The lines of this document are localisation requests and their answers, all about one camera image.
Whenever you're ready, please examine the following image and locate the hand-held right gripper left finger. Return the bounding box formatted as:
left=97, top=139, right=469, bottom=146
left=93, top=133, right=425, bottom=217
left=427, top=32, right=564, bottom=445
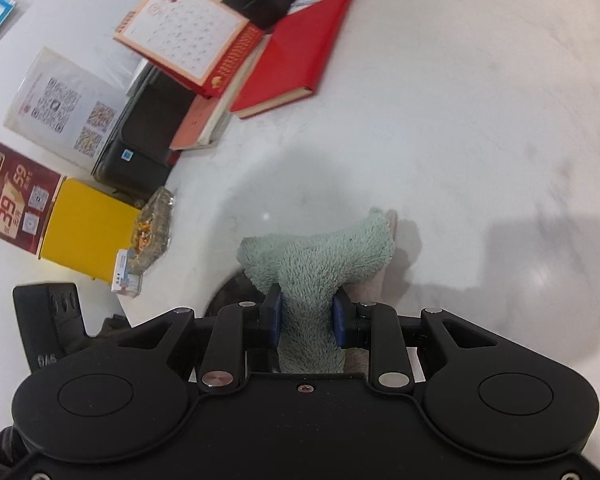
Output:
left=115, top=282, right=283, bottom=393

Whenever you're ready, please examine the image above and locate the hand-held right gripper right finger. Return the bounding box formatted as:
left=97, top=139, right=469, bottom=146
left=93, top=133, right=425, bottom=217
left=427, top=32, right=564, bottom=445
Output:
left=331, top=287, right=498, bottom=391

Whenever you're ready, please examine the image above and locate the stainless steel bowl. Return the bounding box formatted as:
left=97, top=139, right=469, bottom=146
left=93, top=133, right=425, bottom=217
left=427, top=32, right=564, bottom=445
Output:
left=203, top=270, right=261, bottom=318

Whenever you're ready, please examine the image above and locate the green and pink fluffy cloth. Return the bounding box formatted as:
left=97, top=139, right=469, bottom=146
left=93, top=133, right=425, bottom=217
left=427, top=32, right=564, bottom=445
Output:
left=236, top=207, right=398, bottom=375

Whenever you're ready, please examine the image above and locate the small white blue box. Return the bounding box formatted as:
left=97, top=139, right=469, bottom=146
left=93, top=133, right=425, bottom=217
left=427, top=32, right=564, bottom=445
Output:
left=110, top=249, right=145, bottom=300

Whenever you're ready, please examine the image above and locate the yellow board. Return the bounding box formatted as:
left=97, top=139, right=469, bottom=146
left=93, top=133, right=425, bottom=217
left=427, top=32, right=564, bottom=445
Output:
left=37, top=177, right=143, bottom=281

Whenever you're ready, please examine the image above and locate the wrapped snack tray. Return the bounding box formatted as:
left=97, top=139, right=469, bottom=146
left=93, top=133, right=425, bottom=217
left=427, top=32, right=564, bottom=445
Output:
left=127, top=186, right=176, bottom=273

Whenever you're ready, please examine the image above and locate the large black printer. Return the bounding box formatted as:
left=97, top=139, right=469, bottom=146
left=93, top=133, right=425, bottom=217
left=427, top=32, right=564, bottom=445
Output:
left=91, top=60, right=201, bottom=206

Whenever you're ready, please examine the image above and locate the salmon pink book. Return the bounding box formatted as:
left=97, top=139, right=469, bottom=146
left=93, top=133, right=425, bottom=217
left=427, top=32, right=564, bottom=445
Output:
left=169, top=95, right=221, bottom=152

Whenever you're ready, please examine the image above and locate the white code sheet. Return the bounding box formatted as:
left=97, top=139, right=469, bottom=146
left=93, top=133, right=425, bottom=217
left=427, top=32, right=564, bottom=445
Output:
left=4, top=46, right=133, bottom=171

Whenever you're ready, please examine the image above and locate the red hardcover notebook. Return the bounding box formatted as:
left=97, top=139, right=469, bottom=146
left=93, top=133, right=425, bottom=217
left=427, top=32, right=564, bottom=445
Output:
left=230, top=0, right=356, bottom=120

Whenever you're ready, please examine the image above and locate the red desk calendar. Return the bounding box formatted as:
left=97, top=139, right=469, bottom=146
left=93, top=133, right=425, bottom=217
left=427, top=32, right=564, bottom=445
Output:
left=112, top=0, right=266, bottom=100

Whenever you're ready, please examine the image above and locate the dark red wall poster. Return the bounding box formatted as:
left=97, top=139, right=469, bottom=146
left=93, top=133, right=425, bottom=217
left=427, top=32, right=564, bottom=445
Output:
left=0, top=130, right=66, bottom=256

